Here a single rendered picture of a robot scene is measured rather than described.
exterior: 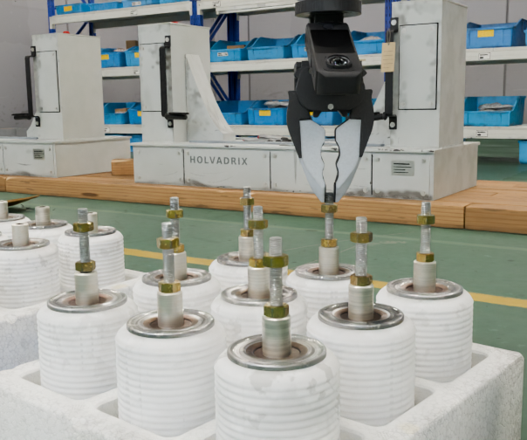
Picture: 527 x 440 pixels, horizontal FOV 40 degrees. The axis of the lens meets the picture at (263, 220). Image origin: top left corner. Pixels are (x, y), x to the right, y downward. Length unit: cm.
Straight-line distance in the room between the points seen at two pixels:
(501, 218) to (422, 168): 35
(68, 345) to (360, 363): 27
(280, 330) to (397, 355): 12
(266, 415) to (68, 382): 24
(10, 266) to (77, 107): 293
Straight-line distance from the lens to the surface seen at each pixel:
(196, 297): 76
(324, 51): 74
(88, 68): 398
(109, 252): 108
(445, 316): 71
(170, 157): 327
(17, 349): 98
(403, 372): 63
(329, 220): 80
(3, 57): 823
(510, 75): 913
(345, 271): 81
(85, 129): 394
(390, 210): 267
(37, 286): 101
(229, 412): 54
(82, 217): 71
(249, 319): 68
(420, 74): 275
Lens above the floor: 44
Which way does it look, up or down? 9 degrees down
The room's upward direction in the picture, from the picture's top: 1 degrees counter-clockwise
